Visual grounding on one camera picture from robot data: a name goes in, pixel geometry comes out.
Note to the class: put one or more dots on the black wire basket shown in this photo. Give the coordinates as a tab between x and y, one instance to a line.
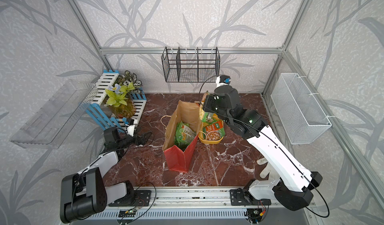
191	65

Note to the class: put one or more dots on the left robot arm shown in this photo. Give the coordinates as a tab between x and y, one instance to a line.
85	194

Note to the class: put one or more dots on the potted artificial plant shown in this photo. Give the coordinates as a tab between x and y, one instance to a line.
119	98

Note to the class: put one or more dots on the blue white wooden crate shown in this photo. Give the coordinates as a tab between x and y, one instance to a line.
102	115

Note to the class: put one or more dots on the clear acrylic shelf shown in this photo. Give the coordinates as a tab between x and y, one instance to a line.
50	126

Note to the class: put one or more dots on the white work glove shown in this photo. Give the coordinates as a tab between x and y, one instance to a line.
266	170

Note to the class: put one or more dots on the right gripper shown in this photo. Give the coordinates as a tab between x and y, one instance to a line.
210	98

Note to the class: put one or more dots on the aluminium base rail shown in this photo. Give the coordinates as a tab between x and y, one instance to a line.
167	197

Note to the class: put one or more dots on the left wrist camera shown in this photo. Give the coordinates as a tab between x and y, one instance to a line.
130	126

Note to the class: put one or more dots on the red green cereal packet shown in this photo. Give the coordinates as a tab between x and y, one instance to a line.
214	131

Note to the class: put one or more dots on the white wire basket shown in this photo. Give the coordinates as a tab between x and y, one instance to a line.
300	113

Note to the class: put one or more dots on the red paper bag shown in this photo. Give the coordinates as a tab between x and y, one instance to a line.
178	160

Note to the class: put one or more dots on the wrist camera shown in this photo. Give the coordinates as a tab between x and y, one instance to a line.
130	126
223	80

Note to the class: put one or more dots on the mushroom soup packet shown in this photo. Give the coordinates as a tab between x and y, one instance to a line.
184	135

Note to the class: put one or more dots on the yellow plastic tray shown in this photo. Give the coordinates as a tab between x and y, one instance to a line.
200	135

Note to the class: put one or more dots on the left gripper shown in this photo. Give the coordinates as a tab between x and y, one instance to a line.
141	141

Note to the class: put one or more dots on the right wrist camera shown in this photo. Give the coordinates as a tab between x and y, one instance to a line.
223	80

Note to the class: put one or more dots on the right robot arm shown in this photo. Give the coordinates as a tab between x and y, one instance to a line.
293	189

